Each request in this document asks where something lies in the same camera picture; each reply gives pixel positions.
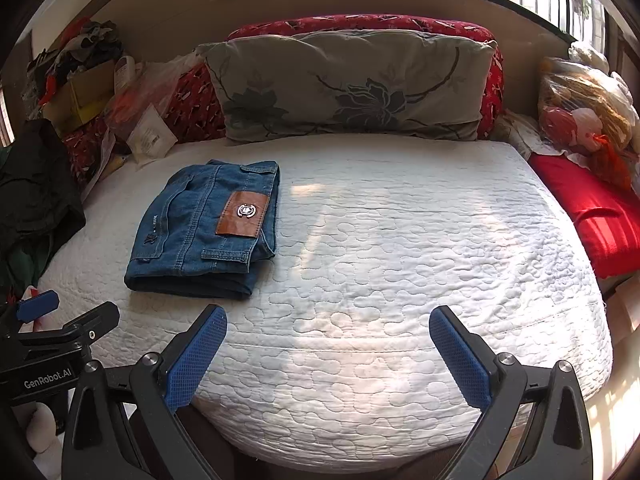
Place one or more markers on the blue denim pants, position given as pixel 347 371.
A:
pixel 190 230

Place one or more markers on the clear plastic bag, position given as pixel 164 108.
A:
pixel 145 92

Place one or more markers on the white fluffy cloth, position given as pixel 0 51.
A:
pixel 590 57

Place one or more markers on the white bottle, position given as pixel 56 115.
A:
pixel 124 72

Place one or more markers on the pile of clothes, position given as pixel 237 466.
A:
pixel 95 40

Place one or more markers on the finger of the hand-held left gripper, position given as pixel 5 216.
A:
pixel 92 325
pixel 37 305

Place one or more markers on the white quilted bed cover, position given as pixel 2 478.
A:
pixel 375 260

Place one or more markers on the dark green cloth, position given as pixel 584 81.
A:
pixel 35 195

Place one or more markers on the cardboard box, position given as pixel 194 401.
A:
pixel 75 95

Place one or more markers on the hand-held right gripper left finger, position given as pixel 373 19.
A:
pixel 195 355

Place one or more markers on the red floral cushion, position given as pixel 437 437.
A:
pixel 350 24

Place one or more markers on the white paper packet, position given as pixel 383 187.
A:
pixel 150 135

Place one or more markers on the white lace cloth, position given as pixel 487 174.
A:
pixel 515 135

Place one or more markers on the plastic bag of yarn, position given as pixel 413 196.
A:
pixel 590 105

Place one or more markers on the plain red pillow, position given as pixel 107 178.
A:
pixel 595 210

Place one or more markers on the grey floral pillow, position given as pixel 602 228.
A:
pixel 325 75

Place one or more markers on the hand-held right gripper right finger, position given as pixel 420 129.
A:
pixel 460 360

